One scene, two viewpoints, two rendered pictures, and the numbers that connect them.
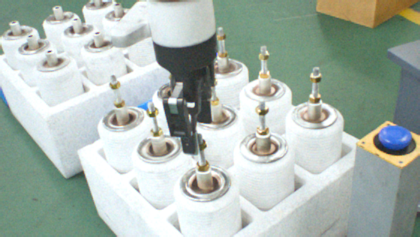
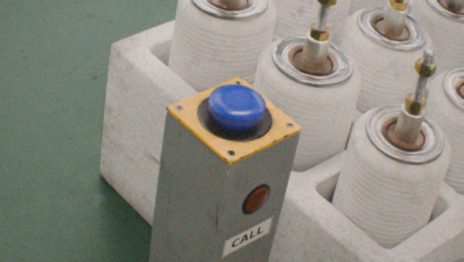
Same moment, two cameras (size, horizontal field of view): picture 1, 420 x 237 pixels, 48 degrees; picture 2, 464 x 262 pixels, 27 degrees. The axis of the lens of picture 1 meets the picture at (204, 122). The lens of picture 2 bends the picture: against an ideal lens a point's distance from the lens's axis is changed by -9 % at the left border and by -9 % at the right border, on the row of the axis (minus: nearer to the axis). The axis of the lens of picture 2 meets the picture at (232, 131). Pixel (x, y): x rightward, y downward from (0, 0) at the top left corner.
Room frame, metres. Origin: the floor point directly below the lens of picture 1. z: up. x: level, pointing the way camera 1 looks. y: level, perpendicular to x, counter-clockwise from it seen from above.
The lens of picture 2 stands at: (0.33, -0.81, 0.77)
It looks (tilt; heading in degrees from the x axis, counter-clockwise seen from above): 39 degrees down; 76
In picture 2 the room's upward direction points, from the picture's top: 11 degrees clockwise
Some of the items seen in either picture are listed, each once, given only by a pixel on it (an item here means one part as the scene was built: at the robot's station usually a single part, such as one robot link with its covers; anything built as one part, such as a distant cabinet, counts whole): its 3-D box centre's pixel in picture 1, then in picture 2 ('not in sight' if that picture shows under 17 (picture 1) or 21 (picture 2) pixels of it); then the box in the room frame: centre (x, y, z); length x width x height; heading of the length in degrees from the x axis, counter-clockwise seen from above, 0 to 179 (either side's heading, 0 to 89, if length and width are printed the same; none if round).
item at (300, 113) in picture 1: (314, 115); (405, 135); (0.64, -0.18, 0.25); 0.08 x 0.08 x 0.01
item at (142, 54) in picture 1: (149, 60); not in sight; (1.09, 0.12, 0.16); 0.10 x 0.10 x 0.18
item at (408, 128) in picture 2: (314, 109); (409, 123); (0.64, -0.18, 0.26); 0.02 x 0.02 x 0.03
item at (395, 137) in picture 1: (394, 139); (235, 110); (0.47, -0.24, 0.32); 0.04 x 0.04 x 0.02
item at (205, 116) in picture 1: (203, 111); not in sight; (0.54, 0.00, 0.36); 0.02 x 0.01 x 0.04; 71
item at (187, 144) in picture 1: (185, 140); not in sight; (0.46, 0.03, 0.37); 0.03 x 0.01 x 0.05; 161
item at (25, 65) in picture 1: (45, 79); not in sight; (1.06, 0.38, 0.16); 0.10 x 0.10 x 0.18
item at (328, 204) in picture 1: (223, 184); (360, 151); (0.67, -0.02, 0.09); 0.39 x 0.39 x 0.18; 34
